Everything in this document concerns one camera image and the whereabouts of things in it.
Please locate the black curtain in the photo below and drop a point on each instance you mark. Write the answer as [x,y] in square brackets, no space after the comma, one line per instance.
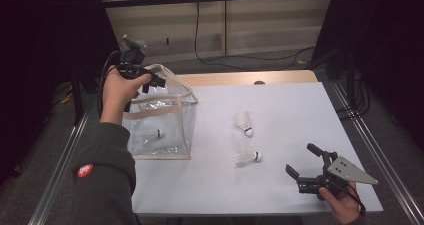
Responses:
[393,35]
[33,51]

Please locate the white table mat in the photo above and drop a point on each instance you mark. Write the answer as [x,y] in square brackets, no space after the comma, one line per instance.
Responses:
[283,118]

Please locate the white shuttlecock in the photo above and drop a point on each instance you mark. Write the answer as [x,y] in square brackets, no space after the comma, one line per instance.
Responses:
[159,133]
[245,157]
[242,121]

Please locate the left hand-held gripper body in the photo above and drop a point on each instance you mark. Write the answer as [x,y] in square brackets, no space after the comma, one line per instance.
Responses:
[131,63]

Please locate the person's left hand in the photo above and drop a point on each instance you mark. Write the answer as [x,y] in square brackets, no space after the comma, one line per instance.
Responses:
[116,95]

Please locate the person's right hand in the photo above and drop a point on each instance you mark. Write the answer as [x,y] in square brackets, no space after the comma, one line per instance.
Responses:
[343,211]

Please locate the metal floor rail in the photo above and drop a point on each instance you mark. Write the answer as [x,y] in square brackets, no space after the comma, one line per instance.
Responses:
[55,181]
[376,153]

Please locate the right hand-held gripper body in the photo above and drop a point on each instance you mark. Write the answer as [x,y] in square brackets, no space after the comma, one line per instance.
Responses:
[345,171]

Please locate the black metal stand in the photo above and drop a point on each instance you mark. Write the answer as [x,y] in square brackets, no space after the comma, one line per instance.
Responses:
[350,85]
[78,101]

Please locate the beige cabinet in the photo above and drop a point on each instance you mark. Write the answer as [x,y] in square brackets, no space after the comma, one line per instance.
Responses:
[266,18]

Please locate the dark round table grommet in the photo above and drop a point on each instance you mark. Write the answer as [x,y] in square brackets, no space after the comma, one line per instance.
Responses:
[259,83]

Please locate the clear bag with beige trim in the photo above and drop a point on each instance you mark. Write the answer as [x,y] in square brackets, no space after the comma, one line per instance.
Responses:
[156,112]

